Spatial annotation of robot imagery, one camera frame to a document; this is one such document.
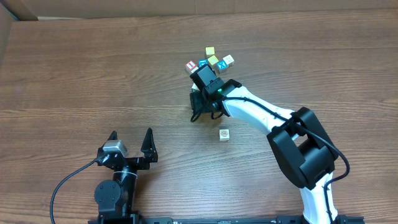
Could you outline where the white shell number block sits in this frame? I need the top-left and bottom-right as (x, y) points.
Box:
(219, 129), (230, 141)

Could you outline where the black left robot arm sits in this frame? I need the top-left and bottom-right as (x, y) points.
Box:
(90, 128), (158, 223)

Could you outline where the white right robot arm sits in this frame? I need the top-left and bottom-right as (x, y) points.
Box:
(191, 78), (338, 223)

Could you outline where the white green Z block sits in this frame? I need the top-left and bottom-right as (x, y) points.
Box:
(192, 84), (199, 92)

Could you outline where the red I block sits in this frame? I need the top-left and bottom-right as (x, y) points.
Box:
(185, 60), (198, 74)

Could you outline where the blue letter block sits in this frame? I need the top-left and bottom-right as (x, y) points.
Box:
(198, 59), (208, 68)

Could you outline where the blue X block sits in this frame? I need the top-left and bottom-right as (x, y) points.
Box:
(216, 60), (228, 73)

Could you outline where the yellow block near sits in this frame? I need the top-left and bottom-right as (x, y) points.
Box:
(207, 55), (219, 69)

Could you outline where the yellow block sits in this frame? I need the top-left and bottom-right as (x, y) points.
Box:
(207, 55), (219, 69)
(205, 46), (215, 58)

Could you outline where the white block far right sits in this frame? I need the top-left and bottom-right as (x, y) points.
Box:
(223, 55), (234, 67)

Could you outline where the yellow block far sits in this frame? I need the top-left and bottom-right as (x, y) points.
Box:
(205, 46), (215, 58)

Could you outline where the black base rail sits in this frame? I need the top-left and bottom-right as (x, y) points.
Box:
(88, 215), (365, 224)

